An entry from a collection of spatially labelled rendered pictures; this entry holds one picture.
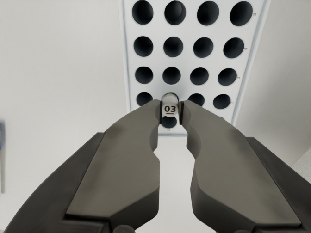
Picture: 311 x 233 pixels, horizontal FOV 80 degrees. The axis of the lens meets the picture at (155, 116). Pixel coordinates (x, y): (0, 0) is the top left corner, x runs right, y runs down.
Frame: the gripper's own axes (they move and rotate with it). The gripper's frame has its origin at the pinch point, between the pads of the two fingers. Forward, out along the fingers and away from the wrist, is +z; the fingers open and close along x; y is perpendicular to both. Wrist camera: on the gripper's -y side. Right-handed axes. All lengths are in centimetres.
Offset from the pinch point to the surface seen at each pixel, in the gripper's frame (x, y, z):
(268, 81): 8.7, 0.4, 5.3
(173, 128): 0.5, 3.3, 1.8
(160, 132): -0.6, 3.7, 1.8
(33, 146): -15.1, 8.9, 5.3
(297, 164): 92, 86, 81
